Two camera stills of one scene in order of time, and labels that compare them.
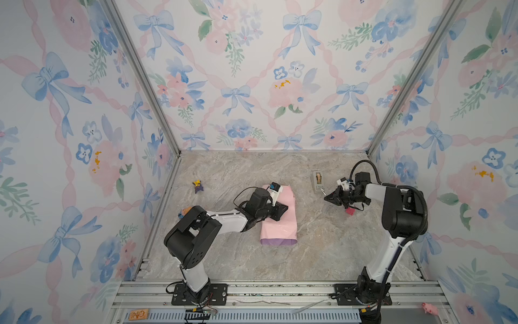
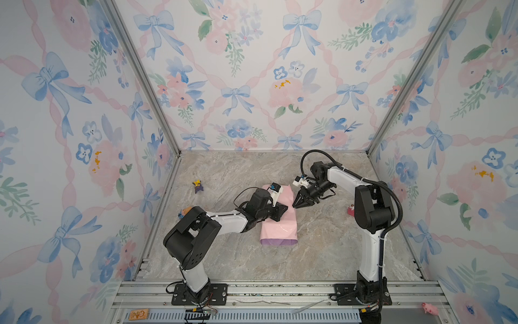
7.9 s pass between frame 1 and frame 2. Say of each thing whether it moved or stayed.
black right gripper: moved
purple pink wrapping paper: stayed
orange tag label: stayed
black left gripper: stayed
